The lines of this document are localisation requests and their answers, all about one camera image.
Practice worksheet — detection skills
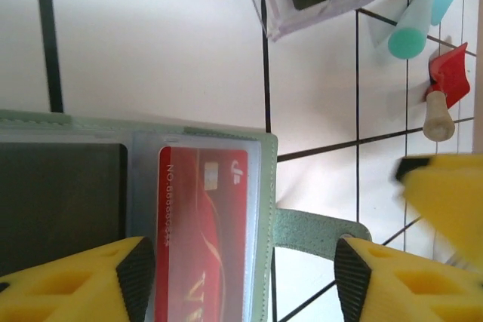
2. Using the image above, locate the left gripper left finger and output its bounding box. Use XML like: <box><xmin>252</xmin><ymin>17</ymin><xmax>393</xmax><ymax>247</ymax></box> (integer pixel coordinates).
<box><xmin>0</xmin><ymin>236</ymin><xmax>156</xmax><ymax>322</ymax></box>

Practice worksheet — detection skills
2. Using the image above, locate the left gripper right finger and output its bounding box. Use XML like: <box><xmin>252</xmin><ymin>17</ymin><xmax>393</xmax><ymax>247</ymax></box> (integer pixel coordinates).
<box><xmin>334</xmin><ymin>237</ymin><xmax>483</xmax><ymax>322</ymax></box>

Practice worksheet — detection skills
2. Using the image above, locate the mint green card holder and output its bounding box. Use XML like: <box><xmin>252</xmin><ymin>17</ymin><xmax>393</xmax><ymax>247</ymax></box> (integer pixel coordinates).
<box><xmin>0</xmin><ymin>109</ymin><xmax>373</xmax><ymax>322</ymax></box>

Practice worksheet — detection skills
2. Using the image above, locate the red credit card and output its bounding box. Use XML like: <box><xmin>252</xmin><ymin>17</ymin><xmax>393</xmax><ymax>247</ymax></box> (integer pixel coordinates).
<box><xmin>153</xmin><ymin>145</ymin><xmax>251</xmax><ymax>322</ymax></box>

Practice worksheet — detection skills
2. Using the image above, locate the clear acrylic card box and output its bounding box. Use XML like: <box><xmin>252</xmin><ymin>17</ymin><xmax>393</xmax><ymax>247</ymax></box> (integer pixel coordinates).
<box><xmin>217</xmin><ymin>0</ymin><xmax>445</xmax><ymax>43</ymax></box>

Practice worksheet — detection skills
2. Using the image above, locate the red toy shovel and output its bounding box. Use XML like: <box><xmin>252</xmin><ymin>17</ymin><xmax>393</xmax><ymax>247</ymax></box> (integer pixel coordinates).
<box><xmin>422</xmin><ymin>41</ymin><xmax>472</xmax><ymax>143</ymax></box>

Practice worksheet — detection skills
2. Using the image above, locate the teal toy trowel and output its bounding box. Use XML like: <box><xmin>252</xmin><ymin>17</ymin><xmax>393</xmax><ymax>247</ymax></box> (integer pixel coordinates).
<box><xmin>387</xmin><ymin>0</ymin><xmax>471</xmax><ymax>61</ymax></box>

